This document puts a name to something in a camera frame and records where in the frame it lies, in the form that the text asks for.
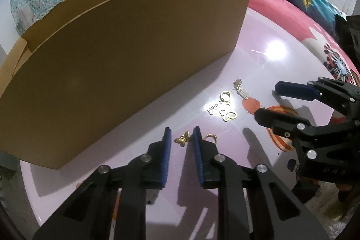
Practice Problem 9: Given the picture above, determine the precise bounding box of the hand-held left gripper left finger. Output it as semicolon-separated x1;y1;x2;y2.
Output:
32;127;172;240

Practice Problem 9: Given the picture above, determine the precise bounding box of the gold butterfly charm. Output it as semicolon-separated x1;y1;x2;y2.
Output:
174;131;191;146

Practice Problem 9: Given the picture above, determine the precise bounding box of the silver dangling comb earring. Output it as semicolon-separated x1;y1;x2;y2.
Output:
233;78;250;100

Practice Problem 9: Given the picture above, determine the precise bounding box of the white fuzzy cloth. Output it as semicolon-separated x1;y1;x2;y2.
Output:
305;181;360;240

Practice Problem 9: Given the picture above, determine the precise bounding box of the white comb-shaped charm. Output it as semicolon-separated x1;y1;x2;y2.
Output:
206;101;223;114

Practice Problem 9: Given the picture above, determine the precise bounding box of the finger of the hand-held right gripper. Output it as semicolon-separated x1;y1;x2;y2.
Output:
274;76;360;118
254;107;358;166

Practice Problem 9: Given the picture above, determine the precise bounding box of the brown cardboard box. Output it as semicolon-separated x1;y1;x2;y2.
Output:
0;0;254;170

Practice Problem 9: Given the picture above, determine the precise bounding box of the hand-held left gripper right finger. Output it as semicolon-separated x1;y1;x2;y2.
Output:
193;126;330;240

